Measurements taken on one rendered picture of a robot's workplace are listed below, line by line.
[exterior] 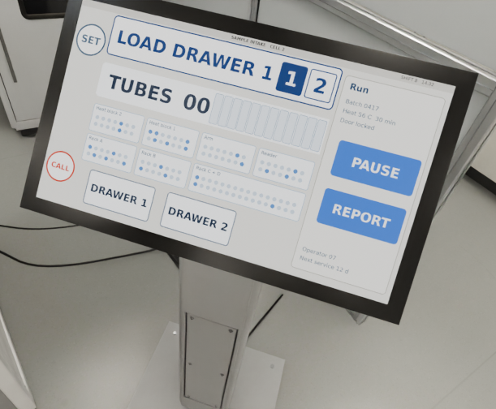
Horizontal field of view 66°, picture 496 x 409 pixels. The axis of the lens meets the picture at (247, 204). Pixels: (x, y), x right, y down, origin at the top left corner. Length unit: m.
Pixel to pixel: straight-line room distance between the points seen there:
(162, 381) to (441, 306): 1.21
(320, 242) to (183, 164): 0.20
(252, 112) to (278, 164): 0.07
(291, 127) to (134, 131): 0.20
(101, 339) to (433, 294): 1.40
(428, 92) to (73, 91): 0.44
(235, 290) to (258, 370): 0.75
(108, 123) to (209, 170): 0.15
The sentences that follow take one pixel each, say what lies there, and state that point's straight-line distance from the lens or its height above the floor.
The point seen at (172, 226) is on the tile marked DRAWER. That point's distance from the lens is 0.50.
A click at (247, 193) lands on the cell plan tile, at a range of 0.47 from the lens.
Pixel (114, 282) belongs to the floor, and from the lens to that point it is 1.67.
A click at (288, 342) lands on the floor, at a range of 1.55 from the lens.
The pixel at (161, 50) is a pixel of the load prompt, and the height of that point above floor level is 1.15.
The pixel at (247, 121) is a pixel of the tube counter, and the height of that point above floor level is 1.11.
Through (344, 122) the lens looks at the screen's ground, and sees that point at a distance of 0.48.
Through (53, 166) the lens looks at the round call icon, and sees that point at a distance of 0.57.
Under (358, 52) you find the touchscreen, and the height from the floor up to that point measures 1.19.
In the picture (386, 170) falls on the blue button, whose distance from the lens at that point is 0.48.
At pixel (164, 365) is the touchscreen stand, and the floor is 0.04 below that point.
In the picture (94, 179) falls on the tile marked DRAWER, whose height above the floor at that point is 1.01.
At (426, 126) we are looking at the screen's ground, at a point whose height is 1.14.
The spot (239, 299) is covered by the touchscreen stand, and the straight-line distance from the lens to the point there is 0.74.
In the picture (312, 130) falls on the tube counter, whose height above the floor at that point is 1.11.
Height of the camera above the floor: 1.36
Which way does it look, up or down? 44 degrees down
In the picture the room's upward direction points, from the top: 10 degrees clockwise
